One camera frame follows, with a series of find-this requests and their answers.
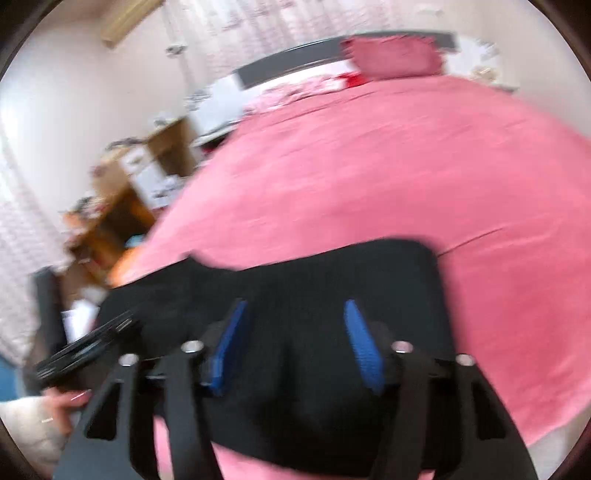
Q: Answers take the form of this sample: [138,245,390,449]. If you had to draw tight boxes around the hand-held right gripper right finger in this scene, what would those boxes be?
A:
[344,299,539,480]

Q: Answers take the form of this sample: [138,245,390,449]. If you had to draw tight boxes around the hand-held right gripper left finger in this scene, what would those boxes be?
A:
[53,298,252,480]

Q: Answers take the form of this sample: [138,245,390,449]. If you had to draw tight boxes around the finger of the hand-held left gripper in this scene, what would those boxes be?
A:
[85,311,142,361]

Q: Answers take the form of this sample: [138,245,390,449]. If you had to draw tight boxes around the black embroidered pants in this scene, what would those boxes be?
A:
[95,237,455,478]

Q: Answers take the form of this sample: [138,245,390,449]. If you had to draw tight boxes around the person's left forearm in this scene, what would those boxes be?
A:
[0,396,71,468]

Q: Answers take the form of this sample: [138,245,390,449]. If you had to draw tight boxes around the person's left hand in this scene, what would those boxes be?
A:
[44,389,94,424]

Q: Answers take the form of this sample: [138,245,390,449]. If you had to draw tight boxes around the white open cardboard box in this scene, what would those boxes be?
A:
[60,299,100,343]

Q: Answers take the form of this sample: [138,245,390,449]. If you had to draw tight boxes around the dark upright panel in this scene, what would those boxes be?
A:
[34,268,68,357]

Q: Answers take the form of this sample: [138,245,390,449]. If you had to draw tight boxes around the orange plastic stool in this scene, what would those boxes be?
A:
[108,247,149,288]

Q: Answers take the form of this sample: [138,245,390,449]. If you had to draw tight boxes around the wooden desk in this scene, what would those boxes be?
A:
[65,115,200,288]

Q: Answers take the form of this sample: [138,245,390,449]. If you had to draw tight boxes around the pale pink side curtain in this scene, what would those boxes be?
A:
[0,134,71,365]

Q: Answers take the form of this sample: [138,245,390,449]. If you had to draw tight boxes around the white red appliance box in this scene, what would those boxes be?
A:
[148,175,186,211]

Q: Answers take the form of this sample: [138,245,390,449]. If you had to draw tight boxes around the white drawer cabinet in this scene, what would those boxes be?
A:
[117,147,155,197]

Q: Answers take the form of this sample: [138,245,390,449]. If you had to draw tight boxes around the pink fleece blanket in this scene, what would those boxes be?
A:
[113,74,591,480]

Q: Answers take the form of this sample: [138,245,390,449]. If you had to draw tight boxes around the white bed sheet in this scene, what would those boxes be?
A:
[524,418,585,480]

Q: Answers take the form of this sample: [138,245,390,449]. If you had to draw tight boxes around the pink floral clothing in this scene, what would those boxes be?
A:
[247,76,348,112]

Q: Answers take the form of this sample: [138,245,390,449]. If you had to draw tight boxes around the grey white bed headboard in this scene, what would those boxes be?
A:
[189,30,504,136]

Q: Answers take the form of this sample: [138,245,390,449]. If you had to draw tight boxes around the red ruffled pillow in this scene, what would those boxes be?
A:
[342,34,447,78]

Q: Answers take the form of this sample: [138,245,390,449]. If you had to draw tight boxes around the patterned window curtain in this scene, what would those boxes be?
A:
[171,0,407,71]

